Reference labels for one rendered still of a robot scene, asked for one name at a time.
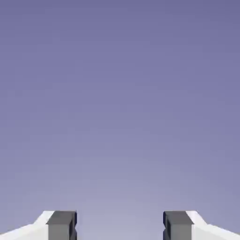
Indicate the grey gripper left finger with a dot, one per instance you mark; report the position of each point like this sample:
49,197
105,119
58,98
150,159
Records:
58,227

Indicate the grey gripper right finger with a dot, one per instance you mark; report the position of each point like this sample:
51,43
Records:
180,227

